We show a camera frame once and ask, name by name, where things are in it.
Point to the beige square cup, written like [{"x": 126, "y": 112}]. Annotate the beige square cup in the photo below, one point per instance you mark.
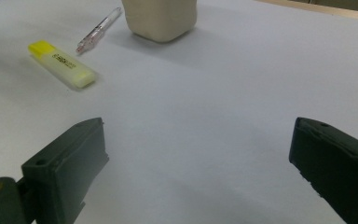
[{"x": 160, "y": 17}]

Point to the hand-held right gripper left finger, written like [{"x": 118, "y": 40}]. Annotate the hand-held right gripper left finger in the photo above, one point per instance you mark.
[{"x": 65, "y": 168}]

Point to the clear ballpoint pen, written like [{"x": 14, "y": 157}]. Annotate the clear ballpoint pen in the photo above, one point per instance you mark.
[{"x": 99, "y": 30}]

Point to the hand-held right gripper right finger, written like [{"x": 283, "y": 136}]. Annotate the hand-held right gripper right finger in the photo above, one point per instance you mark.
[{"x": 335, "y": 168}]

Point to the yellow highlighter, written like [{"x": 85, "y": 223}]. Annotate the yellow highlighter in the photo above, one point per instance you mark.
[{"x": 62, "y": 63}]

